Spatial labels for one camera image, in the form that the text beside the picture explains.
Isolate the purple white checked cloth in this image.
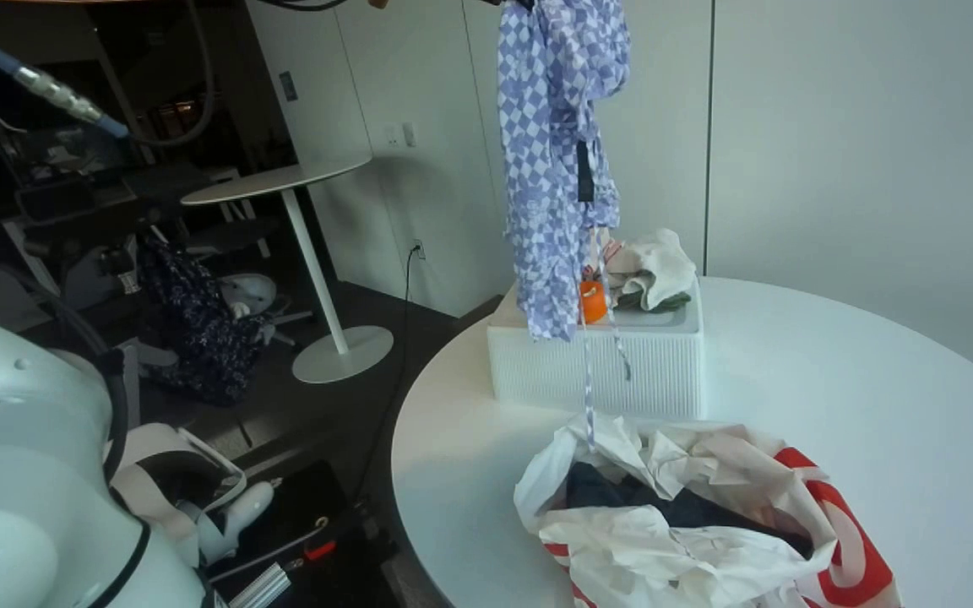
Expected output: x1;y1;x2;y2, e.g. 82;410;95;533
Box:
494;0;638;447

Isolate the dark blue cloth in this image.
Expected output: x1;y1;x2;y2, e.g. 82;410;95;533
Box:
557;457;819;562

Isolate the white plastic box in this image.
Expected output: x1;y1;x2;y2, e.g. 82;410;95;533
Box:
485;279;713;423

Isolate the red and white plastic bag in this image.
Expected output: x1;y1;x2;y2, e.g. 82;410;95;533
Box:
510;410;905;608

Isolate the pale pink cloth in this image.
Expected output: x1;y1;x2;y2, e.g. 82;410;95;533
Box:
601;226;701;319

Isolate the small round white side table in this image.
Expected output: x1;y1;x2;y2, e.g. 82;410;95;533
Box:
178;150;398;389

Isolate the dark patterned fabric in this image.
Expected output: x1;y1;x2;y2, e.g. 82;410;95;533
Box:
130;220;293;410

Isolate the grey blue cylinder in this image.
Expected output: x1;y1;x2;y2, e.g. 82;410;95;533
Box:
0;38;133;145

